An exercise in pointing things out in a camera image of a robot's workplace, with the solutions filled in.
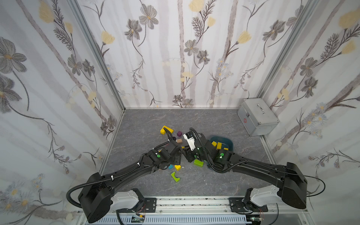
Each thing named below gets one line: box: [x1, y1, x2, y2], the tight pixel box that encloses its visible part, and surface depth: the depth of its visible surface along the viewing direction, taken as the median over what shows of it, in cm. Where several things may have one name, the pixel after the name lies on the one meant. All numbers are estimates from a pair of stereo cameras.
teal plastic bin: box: [210, 136, 234, 153], surface depth 99 cm
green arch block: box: [170, 171, 181, 182], surface depth 84 cm
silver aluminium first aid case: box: [237, 97, 280, 137], surface depth 100 cm
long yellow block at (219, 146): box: [216, 142, 223, 150], surface depth 97 cm
